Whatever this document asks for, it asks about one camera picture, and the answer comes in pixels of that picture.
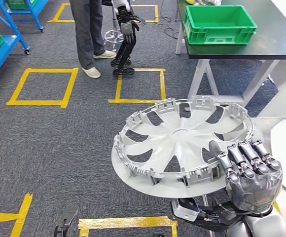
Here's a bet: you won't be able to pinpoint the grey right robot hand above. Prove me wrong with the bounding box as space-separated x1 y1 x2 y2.
208 139 284 213

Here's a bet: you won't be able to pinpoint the grey plastic wheel cover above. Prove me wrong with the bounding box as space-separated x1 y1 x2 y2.
112 95 257 199

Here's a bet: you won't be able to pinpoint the blue metal shelf rack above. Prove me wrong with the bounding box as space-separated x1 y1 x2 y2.
0 0 48 33
0 2 31 89

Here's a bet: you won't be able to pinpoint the black table white legs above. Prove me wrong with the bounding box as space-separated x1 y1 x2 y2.
175 0 286 107

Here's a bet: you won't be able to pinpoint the green plastic bin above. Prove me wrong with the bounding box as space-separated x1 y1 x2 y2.
183 4 257 45

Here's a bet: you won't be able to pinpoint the yellow floor tape square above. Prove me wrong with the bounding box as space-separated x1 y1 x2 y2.
48 2 159 24
108 68 167 104
0 193 33 237

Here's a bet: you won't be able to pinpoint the black humanoid robot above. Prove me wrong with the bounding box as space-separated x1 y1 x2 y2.
110 0 140 78

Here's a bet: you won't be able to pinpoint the chrome stool base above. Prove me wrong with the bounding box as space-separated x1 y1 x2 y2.
104 6 125 45

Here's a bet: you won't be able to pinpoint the person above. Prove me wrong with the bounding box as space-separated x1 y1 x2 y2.
69 0 116 79

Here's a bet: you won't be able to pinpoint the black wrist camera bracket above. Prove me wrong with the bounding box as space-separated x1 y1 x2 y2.
192 199 247 233

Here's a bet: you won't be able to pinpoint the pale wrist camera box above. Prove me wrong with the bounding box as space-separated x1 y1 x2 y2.
171 197 200 223

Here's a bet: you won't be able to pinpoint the black left wrist bracket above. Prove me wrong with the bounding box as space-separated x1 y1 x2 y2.
54 205 79 237

